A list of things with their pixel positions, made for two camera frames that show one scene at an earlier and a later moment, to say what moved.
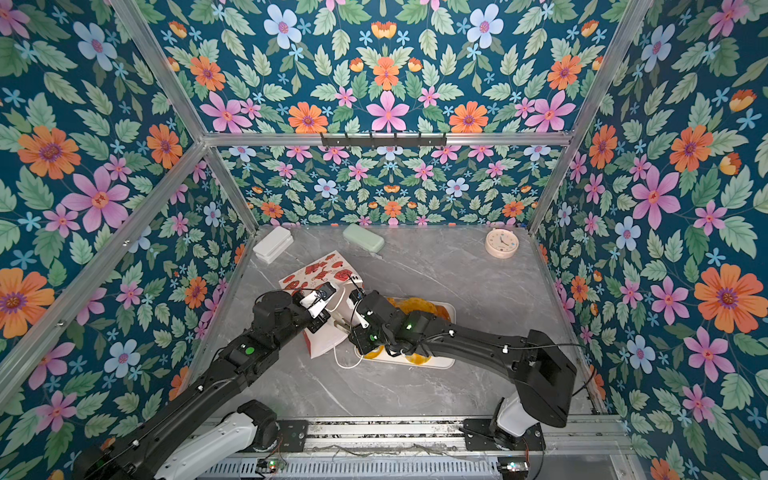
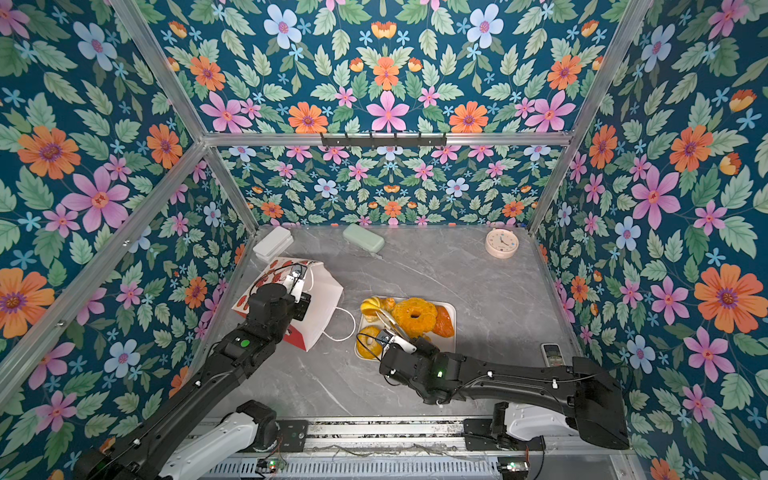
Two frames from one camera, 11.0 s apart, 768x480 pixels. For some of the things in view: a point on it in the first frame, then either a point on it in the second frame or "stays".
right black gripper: (359, 338) -> (428, 352)
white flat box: (273, 245) stays
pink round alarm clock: (501, 243) stays
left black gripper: (320, 320) -> (303, 305)
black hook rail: (384, 141) stays
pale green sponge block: (363, 237) stays
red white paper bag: (321, 290) -> (322, 286)
